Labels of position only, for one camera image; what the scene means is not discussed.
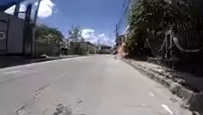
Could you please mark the concrete kerb strip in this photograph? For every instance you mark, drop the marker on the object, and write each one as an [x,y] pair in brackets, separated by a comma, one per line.
[175,80]

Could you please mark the distant building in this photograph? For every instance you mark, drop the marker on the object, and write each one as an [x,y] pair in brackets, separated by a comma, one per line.
[105,49]

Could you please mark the distant green trees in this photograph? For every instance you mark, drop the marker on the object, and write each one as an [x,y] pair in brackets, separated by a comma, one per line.
[77,42]

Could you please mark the green bushes behind fence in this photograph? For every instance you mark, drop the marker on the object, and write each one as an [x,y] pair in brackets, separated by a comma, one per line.
[48,40]

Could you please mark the grey concrete road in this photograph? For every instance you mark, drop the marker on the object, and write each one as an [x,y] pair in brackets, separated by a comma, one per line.
[94,86]

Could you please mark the tree over dark fence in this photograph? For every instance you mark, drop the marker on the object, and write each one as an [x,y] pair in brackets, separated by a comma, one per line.
[171,28]

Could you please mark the utility pole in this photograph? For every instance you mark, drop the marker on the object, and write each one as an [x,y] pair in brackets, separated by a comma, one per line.
[36,21]

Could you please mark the grey gate wall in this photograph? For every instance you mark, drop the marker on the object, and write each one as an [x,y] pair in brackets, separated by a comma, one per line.
[5,35]

